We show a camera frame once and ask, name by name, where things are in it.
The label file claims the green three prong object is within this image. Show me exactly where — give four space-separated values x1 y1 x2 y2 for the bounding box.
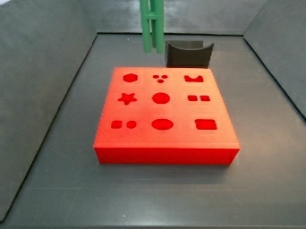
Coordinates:
141 0 165 54

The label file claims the red shape sorting block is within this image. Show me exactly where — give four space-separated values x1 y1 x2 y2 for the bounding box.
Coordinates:
94 67 241 165

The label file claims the dark grey curved holder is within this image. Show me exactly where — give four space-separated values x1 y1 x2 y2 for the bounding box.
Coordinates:
165 40 214 69

